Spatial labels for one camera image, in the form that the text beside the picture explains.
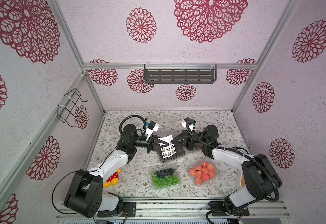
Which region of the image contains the floral table mat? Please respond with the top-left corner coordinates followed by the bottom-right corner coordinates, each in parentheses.
top-left (78, 111), bottom-right (251, 199)

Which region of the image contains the grey wall shelf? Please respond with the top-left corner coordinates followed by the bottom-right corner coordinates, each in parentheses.
top-left (143, 64), bottom-right (217, 84)

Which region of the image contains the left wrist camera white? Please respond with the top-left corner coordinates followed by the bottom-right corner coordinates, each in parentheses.
top-left (145, 121), bottom-right (159, 141)

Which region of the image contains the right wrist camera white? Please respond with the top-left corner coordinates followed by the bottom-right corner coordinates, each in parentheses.
top-left (180, 117), bottom-right (196, 135)

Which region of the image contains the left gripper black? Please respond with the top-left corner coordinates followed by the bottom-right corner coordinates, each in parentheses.
top-left (132, 135), bottom-right (169, 154)

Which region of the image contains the black alarm clock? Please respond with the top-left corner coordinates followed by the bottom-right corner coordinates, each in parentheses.
top-left (232, 147), bottom-right (249, 155)

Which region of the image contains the green grape blueberry clamshell box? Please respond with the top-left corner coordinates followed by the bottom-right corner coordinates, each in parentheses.
top-left (149, 165), bottom-right (181, 190)

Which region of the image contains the black wire wall rack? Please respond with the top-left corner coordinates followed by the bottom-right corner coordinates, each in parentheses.
top-left (56, 88), bottom-right (88, 128)

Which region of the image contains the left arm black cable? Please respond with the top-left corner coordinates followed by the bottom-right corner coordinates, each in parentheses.
top-left (119, 114), bottom-right (147, 135)

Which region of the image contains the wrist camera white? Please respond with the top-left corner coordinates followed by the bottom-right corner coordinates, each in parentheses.
top-left (180, 117), bottom-right (196, 135)
top-left (145, 121), bottom-right (159, 141)

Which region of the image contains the blackberry clamshell box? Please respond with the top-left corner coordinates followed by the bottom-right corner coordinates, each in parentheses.
top-left (156, 146), bottom-right (185, 163)

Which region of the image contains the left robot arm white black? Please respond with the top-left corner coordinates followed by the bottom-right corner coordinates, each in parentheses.
top-left (64, 122), bottom-right (173, 218)

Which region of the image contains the white sticker label sheet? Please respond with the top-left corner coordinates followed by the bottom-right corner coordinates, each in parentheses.
top-left (159, 135), bottom-right (177, 159)

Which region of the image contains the yellow red plush toy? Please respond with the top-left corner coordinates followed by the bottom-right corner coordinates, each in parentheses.
top-left (103, 169), bottom-right (121, 188)

